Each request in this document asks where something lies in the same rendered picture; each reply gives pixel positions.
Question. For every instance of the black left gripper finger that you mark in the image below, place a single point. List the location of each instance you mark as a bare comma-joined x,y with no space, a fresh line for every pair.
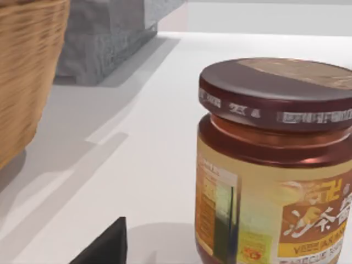
110,245

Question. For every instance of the brown sauce jar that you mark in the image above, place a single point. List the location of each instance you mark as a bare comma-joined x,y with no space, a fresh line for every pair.
275,176

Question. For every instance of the woven wicker basket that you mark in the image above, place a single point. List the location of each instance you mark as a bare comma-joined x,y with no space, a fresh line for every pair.
24,74

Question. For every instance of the grey stone block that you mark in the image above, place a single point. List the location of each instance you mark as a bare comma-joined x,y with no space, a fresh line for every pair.
104,38

